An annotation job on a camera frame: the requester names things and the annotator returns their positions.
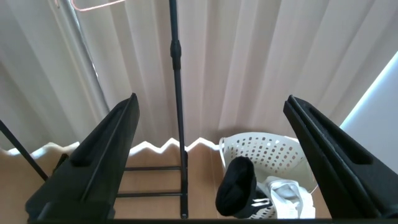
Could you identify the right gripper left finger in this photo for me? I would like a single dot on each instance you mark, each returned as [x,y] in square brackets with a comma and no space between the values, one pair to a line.
[93,174]

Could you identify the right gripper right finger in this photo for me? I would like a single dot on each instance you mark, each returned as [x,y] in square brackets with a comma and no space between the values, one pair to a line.
[342,186]

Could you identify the black knitted garment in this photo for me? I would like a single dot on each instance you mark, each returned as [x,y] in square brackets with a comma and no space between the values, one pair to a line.
[236,186]

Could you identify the white laundry basket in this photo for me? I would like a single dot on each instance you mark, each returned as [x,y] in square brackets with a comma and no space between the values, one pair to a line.
[264,149]

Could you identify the black clothes rack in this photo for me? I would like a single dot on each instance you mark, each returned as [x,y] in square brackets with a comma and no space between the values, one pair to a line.
[176,53]

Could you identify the white garment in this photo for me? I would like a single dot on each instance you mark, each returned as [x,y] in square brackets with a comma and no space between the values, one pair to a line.
[289,199]

